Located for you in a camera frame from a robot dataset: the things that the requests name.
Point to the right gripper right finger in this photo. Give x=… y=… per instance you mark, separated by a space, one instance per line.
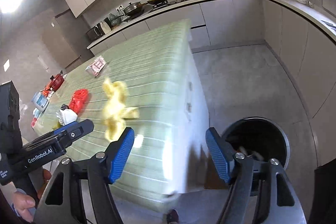
x=277 y=201

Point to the green striped tablecloth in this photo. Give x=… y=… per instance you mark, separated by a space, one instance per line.
x=141 y=86

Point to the black microwave oven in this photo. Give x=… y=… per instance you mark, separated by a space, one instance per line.
x=95 y=32

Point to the red crumpled wrapper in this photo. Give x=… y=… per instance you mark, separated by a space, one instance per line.
x=78 y=99

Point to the left hand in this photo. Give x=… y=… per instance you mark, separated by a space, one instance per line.
x=22 y=202

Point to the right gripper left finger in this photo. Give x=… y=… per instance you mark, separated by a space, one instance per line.
x=62 y=200

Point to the white crumpled paper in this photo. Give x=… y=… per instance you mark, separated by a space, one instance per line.
x=65 y=115

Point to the yellow crumpled bag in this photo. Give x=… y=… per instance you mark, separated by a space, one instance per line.
x=115 y=111

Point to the black round trash bin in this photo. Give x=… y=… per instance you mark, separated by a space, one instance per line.
x=261 y=135

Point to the black wok on stove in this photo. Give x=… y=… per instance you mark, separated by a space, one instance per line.
x=153 y=2

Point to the red white paper box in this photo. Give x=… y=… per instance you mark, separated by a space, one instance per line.
x=96 y=66

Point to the lidded steel pot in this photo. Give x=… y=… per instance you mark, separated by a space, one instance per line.
x=134 y=8

